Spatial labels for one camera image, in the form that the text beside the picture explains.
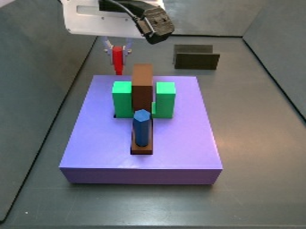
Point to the brown L-shaped block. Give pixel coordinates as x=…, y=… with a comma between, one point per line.
x=142, y=82

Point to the green U-shaped block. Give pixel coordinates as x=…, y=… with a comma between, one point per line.
x=163, y=105

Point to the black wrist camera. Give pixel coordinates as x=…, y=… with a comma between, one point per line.
x=150, y=18

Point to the red hexagonal peg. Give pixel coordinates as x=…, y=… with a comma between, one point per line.
x=118, y=59

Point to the black angled block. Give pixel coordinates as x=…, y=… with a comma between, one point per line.
x=195, y=57

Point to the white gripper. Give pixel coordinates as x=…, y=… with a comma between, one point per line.
x=86, y=20

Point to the purple board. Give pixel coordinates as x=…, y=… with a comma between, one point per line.
x=102, y=154

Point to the blue hexagonal peg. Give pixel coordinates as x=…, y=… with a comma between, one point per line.
x=140, y=125

